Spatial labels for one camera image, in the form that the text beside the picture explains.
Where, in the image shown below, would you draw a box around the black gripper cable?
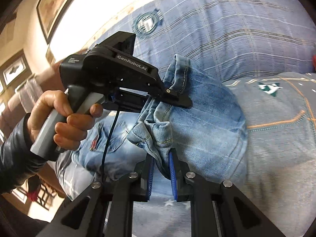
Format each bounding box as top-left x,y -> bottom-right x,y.
99,105 -> 122,186

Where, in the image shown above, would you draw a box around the brown upholstered headboard chair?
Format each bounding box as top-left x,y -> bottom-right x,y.
1,62 -> 65,137

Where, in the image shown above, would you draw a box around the framed wall picture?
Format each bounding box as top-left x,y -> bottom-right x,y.
36,0 -> 73,44

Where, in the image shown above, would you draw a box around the dark left jacket sleeve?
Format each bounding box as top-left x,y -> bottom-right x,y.
0,113 -> 47,194

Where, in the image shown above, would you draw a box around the person's left hand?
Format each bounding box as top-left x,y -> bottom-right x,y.
27,90 -> 103,150

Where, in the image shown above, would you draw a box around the grey star patterned bedsheet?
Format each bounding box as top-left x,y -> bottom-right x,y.
54,72 -> 315,236

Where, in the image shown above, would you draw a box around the blue plaid pillow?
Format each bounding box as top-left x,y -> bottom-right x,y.
99,0 -> 315,81

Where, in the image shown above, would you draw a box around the light blue denim jeans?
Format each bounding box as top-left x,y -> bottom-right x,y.
71,55 -> 247,186

